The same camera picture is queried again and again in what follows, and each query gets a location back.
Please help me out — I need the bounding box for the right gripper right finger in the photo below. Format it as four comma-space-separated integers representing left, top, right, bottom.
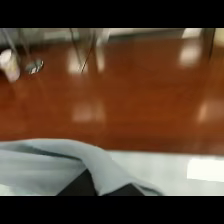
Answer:
107, 183, 146, 197

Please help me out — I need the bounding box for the pale blue-grey shirt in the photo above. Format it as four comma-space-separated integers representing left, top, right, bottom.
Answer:
0, 138, 164, 197

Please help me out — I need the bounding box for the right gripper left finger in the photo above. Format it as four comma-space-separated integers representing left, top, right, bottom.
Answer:
56, 168, 98, 197

